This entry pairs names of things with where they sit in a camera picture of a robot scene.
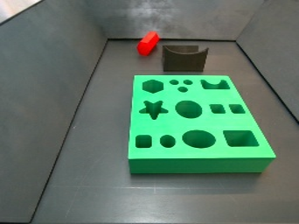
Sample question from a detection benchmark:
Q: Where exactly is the dark grey curved cradle block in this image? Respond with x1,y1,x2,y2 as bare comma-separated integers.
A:
163,45,210,72

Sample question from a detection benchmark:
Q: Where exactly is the red hexagonal prism block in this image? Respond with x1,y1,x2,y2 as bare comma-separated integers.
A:
137,31,161,56

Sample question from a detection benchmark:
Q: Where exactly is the green foam shape-sorter board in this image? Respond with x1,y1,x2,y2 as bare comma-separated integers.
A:
127,75,277,174

